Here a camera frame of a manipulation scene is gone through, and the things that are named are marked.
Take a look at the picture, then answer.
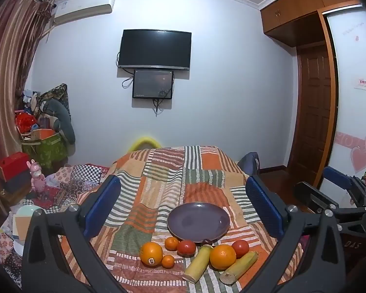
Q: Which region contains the green sugarcane piece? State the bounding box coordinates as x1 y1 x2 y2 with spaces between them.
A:
220 251 259 285

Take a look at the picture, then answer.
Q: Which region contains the blue chair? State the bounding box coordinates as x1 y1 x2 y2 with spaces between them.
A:
236 152 260 178

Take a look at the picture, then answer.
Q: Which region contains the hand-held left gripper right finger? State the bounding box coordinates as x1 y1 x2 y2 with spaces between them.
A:
244 175 347 293

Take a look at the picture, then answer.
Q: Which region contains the green cardboard box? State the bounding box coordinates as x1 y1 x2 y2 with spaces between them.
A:
21 131 69 169

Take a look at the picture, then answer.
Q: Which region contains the red plastic bag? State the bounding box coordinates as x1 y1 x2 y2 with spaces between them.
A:
15 112 39 134

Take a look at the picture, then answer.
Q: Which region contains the brown wooden door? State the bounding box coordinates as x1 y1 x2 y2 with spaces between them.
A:
296 44 332 187

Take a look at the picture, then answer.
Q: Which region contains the pink toy figure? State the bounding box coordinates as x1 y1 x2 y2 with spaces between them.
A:
26 159 46 199

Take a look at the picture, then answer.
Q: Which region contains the black wall television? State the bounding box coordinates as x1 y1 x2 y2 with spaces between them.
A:
118 29 192 71

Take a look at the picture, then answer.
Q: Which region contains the white wardrobe door with hearts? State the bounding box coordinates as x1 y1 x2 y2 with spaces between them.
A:
319 4 366 190

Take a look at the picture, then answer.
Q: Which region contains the dark box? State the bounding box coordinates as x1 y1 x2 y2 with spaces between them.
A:
0 171 34 202

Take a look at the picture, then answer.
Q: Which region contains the yellow curved cushion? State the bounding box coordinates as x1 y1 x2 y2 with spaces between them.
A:
128 137 163 154

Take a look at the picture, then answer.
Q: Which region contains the floral patchwork quilt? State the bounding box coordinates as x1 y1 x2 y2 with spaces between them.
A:
0 164 111 281

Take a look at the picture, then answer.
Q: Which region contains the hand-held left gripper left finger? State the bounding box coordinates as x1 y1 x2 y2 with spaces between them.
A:
21 175 122 293

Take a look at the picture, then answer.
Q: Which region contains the white air conditioner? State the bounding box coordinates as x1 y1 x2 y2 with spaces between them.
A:
53 0 117 24

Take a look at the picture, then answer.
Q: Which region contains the pale round plate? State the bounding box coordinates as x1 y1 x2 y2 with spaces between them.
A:
17 205 44 222

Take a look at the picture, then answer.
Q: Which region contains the plain orange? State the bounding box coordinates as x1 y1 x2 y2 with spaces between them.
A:
209 244 237 270

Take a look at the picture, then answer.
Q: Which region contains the yellow sugarcane piece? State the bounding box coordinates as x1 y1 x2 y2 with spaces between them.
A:
183 245 214 283

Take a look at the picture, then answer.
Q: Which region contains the orange box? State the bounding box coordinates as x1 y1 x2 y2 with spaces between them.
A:
30 129 55 140

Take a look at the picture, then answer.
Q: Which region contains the black monitor cable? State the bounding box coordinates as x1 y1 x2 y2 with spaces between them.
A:
152 98 166 117

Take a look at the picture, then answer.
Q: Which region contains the wooden overhead cabinet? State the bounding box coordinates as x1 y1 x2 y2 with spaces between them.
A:
260 0 362 48

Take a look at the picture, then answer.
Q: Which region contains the orange with sticker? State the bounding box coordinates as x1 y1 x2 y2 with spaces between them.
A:
140 242 163 267

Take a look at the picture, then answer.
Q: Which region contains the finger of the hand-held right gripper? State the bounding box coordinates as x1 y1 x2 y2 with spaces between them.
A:
294 182 366 224
323 167 366 209

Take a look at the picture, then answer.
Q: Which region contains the red tomato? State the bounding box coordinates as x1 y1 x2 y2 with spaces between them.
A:
231 240 250 258
177 240 197 257

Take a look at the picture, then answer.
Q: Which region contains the purple round plate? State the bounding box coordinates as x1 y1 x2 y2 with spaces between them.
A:
167 202 231 244

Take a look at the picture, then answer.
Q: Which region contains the camouflage cloth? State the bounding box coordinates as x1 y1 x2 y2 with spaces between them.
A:
38 84 71 119

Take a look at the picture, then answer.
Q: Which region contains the striped brown curtain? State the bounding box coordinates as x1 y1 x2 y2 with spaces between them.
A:
0 0 54 220

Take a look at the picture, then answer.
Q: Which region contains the small black wall monitor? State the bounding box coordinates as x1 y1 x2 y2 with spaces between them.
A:
132 70 174 100

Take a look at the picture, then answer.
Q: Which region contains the striped patchwork tablecloth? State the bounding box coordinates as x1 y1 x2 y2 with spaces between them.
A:
59 146 305 293

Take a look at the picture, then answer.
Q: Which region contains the red box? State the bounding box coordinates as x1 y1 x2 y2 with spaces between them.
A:
0 152 31 182

